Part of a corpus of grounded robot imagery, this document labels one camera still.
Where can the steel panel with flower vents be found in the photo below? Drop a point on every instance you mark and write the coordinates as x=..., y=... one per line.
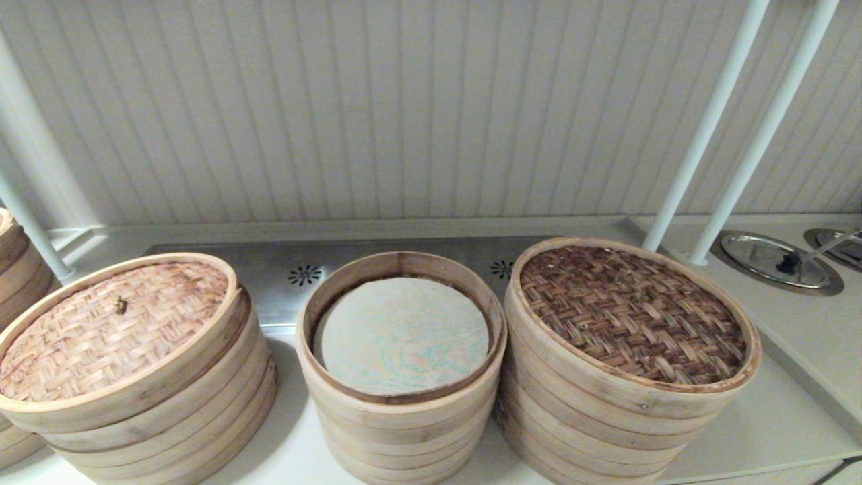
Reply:
x=269, y=283

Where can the thick white pole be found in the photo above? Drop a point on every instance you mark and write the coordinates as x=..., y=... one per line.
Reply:
x=34, y=155

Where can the bamboo steamer stack, grey cloth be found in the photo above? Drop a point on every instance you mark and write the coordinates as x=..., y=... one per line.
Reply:
x=592, y=451

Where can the light woven bamboo steamer lid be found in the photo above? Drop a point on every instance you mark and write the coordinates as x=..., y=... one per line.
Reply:
x=101, y=337

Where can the dark woven bamboo steamer lid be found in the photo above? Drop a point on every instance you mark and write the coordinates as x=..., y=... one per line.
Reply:
x=633, y=310

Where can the bamboo steamer stack, pale cloth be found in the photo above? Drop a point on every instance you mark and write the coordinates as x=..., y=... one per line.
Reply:
x=404, y=438

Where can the pale round steamer cloth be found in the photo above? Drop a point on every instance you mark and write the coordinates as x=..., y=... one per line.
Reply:
x=404, y=337

